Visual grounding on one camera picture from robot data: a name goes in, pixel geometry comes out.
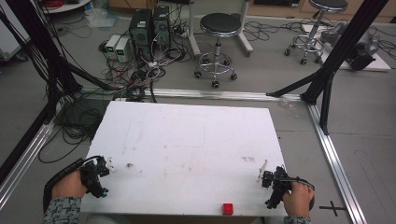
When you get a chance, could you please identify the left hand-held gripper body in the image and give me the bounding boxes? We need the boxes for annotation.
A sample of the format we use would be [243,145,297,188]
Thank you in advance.
[79,156,110,199]

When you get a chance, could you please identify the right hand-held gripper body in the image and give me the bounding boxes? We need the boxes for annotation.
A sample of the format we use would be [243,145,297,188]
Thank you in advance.
[261,165,292,210]

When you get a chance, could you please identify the person's right hand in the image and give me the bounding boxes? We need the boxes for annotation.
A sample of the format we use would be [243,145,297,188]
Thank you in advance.
[282,181,315,219]

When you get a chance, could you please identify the person's left hand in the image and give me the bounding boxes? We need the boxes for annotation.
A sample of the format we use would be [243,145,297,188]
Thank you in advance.
[50,170,89,201]

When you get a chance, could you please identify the red toy block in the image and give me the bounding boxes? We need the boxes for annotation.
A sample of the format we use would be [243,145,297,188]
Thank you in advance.
[221,203,234,217]

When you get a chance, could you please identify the white power supply box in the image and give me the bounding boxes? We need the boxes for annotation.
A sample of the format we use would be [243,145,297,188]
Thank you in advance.
[115,37,132,63]
[105,34,121,59]

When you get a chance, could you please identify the white table legs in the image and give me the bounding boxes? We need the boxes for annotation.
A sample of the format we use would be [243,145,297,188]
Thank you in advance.
[186,0,254,59]

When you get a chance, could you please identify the black computer tower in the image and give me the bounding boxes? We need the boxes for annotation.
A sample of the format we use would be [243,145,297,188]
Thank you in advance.
[151,5,172,49]
[128,7,154,63]

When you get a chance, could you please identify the clear plastic bag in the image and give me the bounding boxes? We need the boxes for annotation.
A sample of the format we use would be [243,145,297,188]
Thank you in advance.
[84,7,120,30]

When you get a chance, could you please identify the black round stool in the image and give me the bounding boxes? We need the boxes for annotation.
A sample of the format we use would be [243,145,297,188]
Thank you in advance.
[283,0,349,66]
[192,12,248,89]

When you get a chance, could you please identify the white floor board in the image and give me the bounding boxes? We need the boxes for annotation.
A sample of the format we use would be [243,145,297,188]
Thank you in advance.
[301,23,392,73]

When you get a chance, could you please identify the round white table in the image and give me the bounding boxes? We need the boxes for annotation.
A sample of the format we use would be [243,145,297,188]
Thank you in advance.
[39,0,93,15]

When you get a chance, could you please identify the grey machine on floor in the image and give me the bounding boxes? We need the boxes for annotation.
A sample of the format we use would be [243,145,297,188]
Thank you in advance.
[319,21,381,72]

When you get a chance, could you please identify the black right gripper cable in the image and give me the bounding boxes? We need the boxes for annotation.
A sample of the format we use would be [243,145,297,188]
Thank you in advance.
[288,175,316,211]

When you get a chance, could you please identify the aluminium floor rail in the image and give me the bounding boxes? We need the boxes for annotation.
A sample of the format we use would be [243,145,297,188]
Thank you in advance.
[0,119,56,210]
[78,86,304,103]
[305,103,369,224]

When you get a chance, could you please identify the tangle of floor cables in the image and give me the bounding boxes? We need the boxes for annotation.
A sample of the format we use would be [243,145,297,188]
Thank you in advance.
[36,3,194,164]

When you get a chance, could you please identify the black metal frame post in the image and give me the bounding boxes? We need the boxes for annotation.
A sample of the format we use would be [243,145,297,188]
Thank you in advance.
[266,0,390,136]
[0,0,120,185]

